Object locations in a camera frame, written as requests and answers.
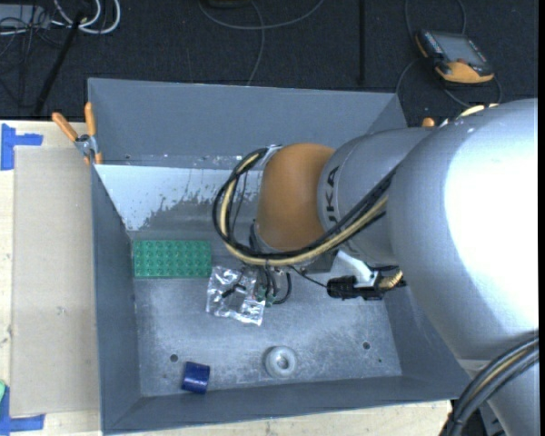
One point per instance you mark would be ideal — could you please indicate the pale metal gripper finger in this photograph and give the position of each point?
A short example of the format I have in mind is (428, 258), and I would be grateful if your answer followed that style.
(234, 290)
(239, 300)

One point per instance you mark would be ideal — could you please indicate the clear crinkled plastic packet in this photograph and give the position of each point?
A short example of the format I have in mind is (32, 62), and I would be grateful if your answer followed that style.
(218, 304)

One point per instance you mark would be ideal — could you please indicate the dark green flat block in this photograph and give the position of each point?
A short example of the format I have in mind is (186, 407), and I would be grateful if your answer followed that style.
(172, 259)

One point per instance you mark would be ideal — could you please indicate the grey metal bin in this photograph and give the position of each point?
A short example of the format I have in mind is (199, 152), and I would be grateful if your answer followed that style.
(327, 334)

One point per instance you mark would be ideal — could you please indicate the pale cardboard board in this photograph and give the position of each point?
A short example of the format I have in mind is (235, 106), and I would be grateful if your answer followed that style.
(50, 266)

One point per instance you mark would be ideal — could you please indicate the black cylinder on white bracket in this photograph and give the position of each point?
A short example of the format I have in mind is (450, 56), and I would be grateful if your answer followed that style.
(345, 287)

